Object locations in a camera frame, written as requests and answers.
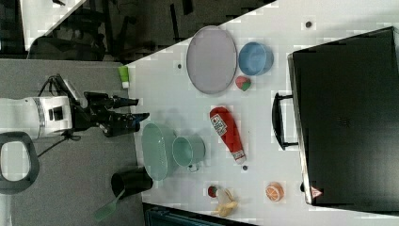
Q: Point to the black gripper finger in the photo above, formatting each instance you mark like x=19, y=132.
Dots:
x=123, y=102
x=121, y=124

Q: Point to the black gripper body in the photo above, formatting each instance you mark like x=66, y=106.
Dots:
x=97, y=113

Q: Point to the red ketchup bottle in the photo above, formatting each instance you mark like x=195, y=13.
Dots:
x=223, y=122

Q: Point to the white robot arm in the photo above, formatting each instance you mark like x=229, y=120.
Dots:
x=63, y=115

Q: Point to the green plastic strainer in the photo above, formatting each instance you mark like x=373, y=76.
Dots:
x=157, y=142

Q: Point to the green white bottle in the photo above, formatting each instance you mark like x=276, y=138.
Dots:
x=124, y=76

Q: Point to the black cylinder cup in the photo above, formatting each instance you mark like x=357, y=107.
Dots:
x=130, y=182

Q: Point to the green flat tool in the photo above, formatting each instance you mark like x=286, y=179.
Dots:
x=108, y=209

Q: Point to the green mug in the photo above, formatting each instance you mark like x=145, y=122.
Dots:
x=188, y=152

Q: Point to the grey round plate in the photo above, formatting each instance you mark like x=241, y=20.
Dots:
x=211, y=60

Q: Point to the small red toy strawberry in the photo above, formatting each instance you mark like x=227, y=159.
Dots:
x=212, y=191

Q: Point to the red green toy strawberry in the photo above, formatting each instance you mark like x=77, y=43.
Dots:
x=243, y=83

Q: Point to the peeled banana toy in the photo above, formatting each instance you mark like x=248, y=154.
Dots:
x=226, y=203

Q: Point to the blue bowl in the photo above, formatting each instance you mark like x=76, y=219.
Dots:
x=255, y=59

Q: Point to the orange slice toy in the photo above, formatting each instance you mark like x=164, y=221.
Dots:
x=274, y=192

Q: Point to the blue metal rail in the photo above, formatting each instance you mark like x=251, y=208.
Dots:
x=156, y=215

